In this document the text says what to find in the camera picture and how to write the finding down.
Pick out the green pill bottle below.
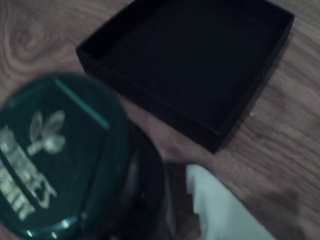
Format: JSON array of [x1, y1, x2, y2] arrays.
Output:
[[0, 72, 167, 240]]

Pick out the black shallow cardboard box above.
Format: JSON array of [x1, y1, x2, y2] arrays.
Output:
[[75, 0, 296, 155]]

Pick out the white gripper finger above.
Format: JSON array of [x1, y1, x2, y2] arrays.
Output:
[[186, 164, 276, 240]]

